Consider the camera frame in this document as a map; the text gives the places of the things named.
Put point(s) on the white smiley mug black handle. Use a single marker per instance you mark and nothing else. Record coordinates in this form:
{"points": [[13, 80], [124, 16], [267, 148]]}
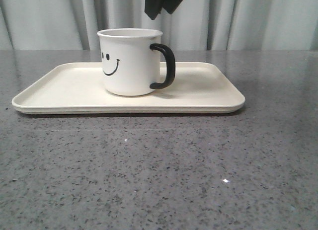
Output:
{"points": [[135, 62]]}

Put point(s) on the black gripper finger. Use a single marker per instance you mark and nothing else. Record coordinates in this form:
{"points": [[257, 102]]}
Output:
{"points": [[153, 8], [171, 5]]}

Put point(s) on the cream rectangular plastic tray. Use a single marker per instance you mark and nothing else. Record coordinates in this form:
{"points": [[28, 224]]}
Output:
{"points": [[77, 88]]}

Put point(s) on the grey pleated curtain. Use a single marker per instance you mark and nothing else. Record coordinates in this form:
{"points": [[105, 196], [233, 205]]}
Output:
{"points": [[194, 24]]}

